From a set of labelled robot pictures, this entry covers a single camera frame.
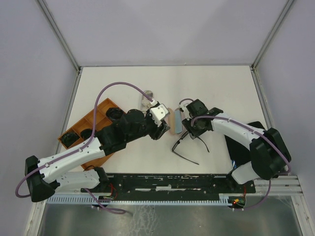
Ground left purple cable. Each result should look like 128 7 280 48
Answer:
16 82 155 214

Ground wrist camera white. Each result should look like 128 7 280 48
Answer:
179 103 190 120
149 99 170 126

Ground aluminium front rail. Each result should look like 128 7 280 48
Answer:
254 176 303 196

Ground black frame eyeglasses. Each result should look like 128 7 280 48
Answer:
169 134 214 169

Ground rolled dark green tie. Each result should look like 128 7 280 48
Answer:
80 128 93 140

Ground rolled black tie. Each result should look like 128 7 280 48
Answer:
105 107 124 122
61 132 79 148

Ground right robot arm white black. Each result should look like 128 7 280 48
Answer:
179 99 291 192

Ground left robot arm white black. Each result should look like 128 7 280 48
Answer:
25 105 169 202

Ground left aluminium frame post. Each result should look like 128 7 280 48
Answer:
35 0 81 71

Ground aluminium frame post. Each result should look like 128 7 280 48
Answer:
251 0 295 71
35 0 81 71

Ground pink glasses case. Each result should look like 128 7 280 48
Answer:
167 108 179 135

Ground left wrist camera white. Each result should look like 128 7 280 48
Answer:
149 99 170 126

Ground right aluminium frame post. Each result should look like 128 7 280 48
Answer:
251 0 295 71

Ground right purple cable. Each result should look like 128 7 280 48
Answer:
179 98 292 212

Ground rolled black tie lower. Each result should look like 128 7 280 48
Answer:
61 132 79 148

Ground rolled black tie upper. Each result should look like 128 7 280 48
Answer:
105 107 124 122

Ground white slotted cable duct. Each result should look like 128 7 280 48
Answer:
46 193 234 205

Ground purple cable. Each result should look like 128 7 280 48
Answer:
16 82 155 214
179 98 292 212

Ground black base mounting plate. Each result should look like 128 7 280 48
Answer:
91 173 256 202

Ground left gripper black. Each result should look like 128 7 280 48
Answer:
126 106 170 143

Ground light blue cleaning cloth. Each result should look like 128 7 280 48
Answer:
174 109 183 134

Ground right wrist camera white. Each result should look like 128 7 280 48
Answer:
179 103 190 120

